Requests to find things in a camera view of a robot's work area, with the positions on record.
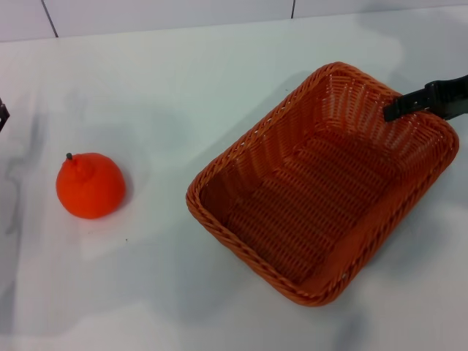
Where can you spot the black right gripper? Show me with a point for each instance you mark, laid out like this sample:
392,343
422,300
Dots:
451,97

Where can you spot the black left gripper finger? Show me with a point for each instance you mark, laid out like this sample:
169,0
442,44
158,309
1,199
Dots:
3,113

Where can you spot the orange toy fruit with stem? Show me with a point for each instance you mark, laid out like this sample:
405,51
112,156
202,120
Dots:
91,186

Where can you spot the orange woven plastic basket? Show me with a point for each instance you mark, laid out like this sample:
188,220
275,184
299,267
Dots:
314,204

